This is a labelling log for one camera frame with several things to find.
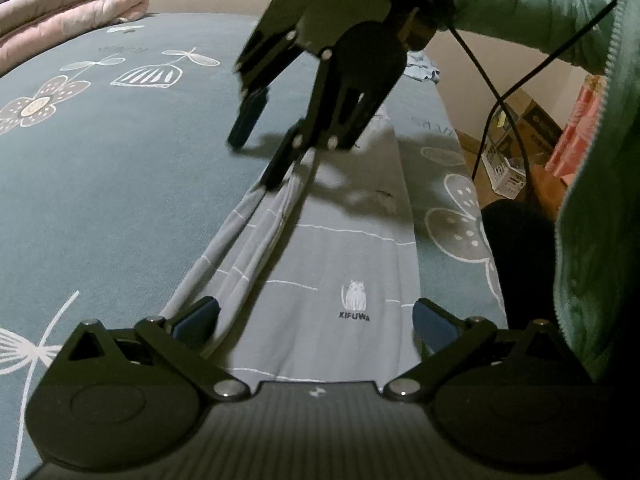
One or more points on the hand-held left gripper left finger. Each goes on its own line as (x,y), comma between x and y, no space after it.
(197,320)

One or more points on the bed with teal floral sheet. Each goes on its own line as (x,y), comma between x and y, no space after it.
(125,185)

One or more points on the person's green jacket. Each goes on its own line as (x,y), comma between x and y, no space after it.
(605,210)

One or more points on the person's right forearm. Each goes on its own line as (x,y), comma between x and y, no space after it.
(510,5)

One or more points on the pink floral quilt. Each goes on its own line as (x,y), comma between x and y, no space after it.
(65,15)

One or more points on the light blue clothing pile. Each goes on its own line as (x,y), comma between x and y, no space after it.
(422,67)

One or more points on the white plastic basket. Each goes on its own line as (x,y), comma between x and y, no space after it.
(505,175)

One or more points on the cardboard box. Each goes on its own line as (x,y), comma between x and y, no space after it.
(535,125)

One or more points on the person's dark trouser leg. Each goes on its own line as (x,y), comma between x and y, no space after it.
(520,260)

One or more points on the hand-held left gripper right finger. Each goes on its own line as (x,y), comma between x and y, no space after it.
(435,325)

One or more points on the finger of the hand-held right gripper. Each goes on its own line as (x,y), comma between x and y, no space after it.
(280,165)
(250,110)

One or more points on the grey printed pants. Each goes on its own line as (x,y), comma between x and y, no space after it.
(325,260)

